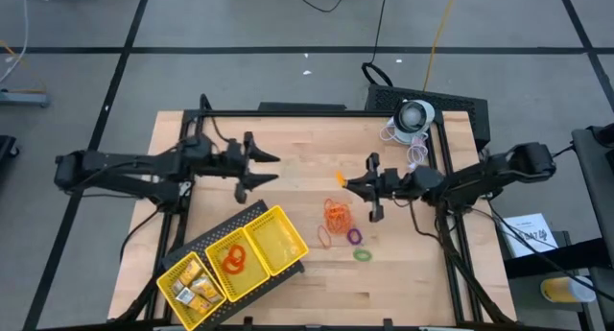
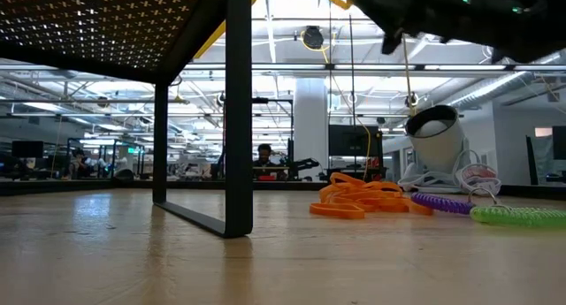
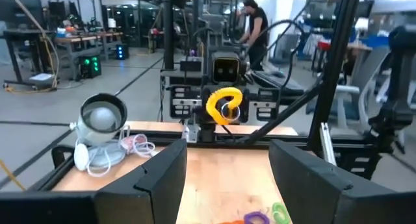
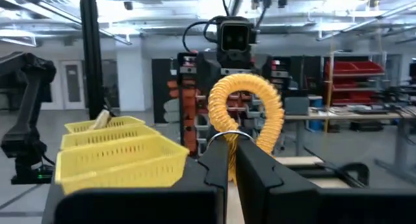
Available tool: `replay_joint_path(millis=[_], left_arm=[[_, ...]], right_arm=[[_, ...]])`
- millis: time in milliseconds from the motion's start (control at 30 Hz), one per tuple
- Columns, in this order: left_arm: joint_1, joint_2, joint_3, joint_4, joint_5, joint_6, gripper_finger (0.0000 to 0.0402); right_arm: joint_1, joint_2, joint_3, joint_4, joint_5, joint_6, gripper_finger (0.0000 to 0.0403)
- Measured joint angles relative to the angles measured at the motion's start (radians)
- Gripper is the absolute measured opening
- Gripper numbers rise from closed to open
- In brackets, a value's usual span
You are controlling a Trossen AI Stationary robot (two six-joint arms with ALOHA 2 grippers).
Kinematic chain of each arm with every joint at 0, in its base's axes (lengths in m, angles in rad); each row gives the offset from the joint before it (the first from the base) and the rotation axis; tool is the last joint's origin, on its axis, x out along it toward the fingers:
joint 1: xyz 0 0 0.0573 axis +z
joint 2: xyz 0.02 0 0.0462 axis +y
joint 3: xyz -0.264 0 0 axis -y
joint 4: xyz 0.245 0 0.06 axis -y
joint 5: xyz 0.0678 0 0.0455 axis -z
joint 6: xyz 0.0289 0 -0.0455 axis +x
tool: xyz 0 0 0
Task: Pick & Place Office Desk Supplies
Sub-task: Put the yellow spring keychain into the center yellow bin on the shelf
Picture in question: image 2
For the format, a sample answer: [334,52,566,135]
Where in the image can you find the black hanging cable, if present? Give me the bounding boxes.
[327,0,333,120]
[348,12,357,173]

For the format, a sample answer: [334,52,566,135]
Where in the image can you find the green coil keychain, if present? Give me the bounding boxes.
[467,187,566,230]

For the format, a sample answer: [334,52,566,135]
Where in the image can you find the yellow plastic mesh basket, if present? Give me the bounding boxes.
[192,0,261,60]

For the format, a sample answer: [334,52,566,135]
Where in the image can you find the black ceiling cable reel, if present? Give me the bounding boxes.
[302,26,325,51]

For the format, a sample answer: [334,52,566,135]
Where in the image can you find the thin yellow reel cable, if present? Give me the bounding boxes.
[300,30,372,182]

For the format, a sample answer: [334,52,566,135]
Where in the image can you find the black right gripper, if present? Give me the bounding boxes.
[348,0,448,56]

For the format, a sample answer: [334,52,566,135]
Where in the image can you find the black workstation frame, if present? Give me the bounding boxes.
[65,137,146,180]

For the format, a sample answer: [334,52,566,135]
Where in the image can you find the white lamp cable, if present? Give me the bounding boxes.
[396,149,503,196]

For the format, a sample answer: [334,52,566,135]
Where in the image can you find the yellow hanging cable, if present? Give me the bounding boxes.
[400,34,417,117]

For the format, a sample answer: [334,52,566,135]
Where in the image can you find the orange items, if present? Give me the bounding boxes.
[329,194,413,214]

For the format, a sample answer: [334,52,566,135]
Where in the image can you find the black perforated metal desk riser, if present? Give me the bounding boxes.
[0,0,256,239]

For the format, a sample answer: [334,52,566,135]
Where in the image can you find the person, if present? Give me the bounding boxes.
[251,142,279,181]
[68,148,92,180]

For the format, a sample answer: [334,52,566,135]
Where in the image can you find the small black monitor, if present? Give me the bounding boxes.
[11,140,45,160]
[552,126,566,161]

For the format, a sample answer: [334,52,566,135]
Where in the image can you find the large black monitor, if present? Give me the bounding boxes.
[327,124,384,158]

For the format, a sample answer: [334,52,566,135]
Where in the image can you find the purple coil keychain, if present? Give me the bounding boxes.
[410,191,478,217]

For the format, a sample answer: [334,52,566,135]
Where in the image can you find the white round spotlight lamp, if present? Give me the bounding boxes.
[404,104,470,194]

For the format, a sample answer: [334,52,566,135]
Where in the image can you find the black upright post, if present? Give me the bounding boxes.
[524,134,540,187]

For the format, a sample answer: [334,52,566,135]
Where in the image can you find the silver ventilation duct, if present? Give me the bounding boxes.
[446,61,566,112]

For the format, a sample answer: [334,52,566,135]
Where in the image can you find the orange rubber band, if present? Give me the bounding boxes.
[329,172,369,189]
[407,199,435,217]
[309,202,367,221]

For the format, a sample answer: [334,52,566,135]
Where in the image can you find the pile of orange bands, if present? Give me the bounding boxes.
[318,180,403,202]

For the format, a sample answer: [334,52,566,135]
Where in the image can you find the black aluminium table frame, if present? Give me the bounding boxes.
[0,177,566,198]

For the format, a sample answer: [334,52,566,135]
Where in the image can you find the white building column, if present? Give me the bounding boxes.
[293,78,331,164]

